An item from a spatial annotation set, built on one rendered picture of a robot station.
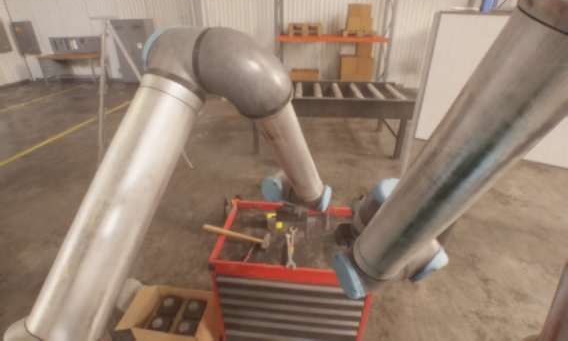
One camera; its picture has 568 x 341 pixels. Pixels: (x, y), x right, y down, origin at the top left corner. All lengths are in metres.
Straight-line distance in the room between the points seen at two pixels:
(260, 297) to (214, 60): 1.14
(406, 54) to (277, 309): 8.43
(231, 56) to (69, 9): 11.29
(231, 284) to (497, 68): 1.27
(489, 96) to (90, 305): 0.56
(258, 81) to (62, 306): 0.44
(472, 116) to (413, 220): 0.15
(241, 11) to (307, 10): 1.88
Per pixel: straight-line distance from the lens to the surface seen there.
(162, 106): 0.51
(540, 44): 0.29
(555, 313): 0.51
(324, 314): 1.47
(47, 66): 11.69
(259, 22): 8.98
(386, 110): 4.19
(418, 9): 9.21
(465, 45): 3.07
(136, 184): 0.49
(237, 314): 1.56
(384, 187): 0.66
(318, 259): 1.37
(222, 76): 0.48
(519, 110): 0.30
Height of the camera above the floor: 1.89
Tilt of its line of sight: 28 degrees down
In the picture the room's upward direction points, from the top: straight up
